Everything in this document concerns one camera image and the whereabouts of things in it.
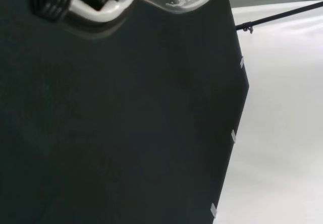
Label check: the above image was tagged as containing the black tripod pole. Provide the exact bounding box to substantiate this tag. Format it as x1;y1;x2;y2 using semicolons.
234;1;323;34

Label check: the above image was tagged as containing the black bench cloth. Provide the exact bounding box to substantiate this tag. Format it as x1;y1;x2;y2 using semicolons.
0;0;250;224

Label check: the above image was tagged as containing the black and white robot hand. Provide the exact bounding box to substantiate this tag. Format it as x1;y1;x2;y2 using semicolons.
28;0;140;24

